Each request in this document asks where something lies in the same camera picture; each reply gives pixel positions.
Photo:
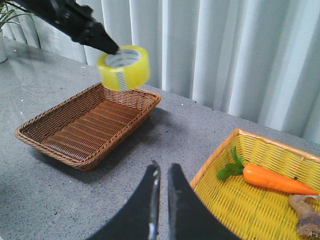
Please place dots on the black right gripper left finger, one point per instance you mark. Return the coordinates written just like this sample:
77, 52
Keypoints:
139, 216

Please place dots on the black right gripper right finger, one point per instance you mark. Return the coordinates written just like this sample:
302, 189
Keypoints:
188, 217

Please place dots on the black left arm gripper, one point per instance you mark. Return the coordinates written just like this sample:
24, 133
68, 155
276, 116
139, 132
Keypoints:
74, 20

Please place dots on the yellow packing tape roll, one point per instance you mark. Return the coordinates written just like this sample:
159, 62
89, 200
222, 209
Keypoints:
126, 70

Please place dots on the yellow woven basket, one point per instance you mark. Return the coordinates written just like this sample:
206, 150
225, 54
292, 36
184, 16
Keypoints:
253, 212

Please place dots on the orange toy carrot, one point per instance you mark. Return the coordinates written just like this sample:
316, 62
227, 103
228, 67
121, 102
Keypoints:
262, 177

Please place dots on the brown wicker basket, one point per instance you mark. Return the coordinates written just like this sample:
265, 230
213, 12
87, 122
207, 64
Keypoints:
84, 129

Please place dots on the green potted plant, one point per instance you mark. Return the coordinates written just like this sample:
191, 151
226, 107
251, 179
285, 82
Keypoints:
9, 14

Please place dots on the brown ginger root toy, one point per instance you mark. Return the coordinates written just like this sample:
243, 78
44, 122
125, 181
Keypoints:
308, 224

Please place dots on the white pleated curtain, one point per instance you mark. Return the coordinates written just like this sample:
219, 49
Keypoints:
254, 59

